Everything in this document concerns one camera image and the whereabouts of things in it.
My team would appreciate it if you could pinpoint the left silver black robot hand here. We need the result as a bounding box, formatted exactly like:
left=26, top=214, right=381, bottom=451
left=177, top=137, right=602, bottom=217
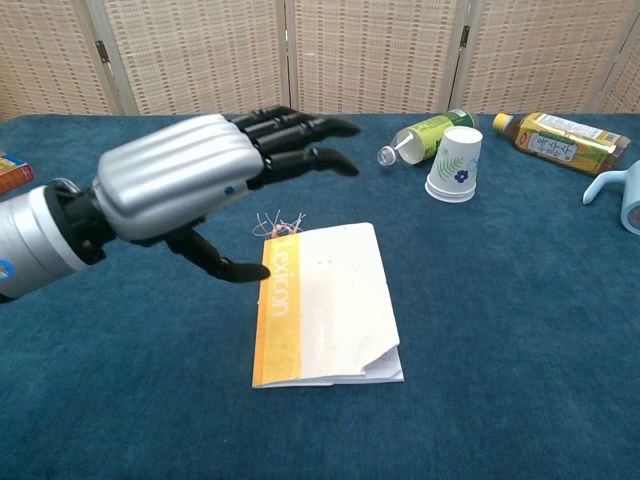
left=59, top=104, right=362, bottom=284

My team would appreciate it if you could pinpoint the blue bookmark with pink tassel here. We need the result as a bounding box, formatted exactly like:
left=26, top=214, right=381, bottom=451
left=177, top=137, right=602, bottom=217
left=252, top=209, right=307, bottom=237

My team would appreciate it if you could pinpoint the white notebook with orange spine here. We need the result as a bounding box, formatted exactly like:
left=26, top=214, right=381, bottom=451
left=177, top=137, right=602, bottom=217
left=251, top=222, right=405, bottom=390

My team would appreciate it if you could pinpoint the woven bamboo folding screen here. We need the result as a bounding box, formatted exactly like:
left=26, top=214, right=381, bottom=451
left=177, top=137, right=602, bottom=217
left=0, top=0, right=640, bottom=117

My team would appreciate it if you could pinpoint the colourful orange cardboard box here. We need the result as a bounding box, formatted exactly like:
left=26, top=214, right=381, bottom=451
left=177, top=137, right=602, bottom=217
left=0, top=149, right=36, bottom=196

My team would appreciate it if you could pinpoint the green label plastic bottle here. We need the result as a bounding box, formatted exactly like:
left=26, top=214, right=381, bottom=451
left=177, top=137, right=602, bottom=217
left=376, top=108, right=480, bottom=168

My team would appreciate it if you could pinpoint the floral white paper cup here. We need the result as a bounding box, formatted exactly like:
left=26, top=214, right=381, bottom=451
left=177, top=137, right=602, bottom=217
left=424, top=126, right=484, bottom=204

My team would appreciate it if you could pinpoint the teal table cloth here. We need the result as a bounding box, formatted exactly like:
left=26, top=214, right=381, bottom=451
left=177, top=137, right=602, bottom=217
left=0, top=112, right=640, bottom=480

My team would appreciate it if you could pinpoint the yellow label tea bottle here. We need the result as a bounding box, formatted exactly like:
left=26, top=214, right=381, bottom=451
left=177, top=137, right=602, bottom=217
left=492, top=111, right=632, bottom=178

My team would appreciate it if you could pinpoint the light blue plastic mug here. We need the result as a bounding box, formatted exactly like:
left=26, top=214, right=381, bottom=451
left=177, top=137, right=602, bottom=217
left=582, top=159, right=640, bottom=234

